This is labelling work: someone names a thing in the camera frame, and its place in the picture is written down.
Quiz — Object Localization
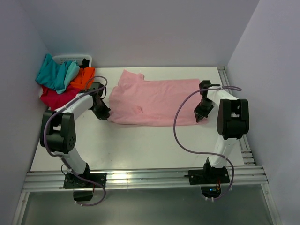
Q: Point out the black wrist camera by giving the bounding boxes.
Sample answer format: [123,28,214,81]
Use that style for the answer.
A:
[89,82,104,90]
[199,80,211,98]

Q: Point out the white laundry basket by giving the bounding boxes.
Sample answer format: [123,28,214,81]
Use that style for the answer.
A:
[52,55,92,91]

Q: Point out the orange t shirt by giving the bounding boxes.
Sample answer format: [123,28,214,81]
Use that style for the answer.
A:
[70,67,95,90]

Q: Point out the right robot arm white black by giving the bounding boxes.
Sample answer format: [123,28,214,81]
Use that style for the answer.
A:
[188,80,249,184]

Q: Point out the pink t shirt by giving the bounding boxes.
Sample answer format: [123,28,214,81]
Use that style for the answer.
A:
[108,70,202,127]

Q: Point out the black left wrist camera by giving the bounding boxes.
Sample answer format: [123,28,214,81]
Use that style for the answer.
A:
[89,82,104,90]

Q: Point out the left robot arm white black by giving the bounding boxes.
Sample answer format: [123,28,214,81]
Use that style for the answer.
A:
[40,82,110,188]

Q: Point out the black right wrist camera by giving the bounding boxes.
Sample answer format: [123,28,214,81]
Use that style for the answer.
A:
[199,80,211,98]

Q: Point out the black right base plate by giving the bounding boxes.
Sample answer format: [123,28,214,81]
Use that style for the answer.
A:
[188,168,230,185]

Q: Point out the magenta t shirt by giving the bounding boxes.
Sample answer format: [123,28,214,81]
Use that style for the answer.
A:
[39,85,80,110]

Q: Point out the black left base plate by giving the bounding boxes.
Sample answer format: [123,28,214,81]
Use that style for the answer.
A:
[63,173,107,189]

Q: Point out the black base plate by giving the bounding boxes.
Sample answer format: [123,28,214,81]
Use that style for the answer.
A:
[63,173,107,189]
[188,168,230,185]

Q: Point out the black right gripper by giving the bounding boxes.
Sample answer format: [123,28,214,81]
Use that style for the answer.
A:
[194,98,215,122]

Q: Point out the teal t shirt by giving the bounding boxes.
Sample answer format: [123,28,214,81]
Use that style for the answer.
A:
[35,54,80,94]

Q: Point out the black t shirt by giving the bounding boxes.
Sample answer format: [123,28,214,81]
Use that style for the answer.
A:
[80,58,90,69]

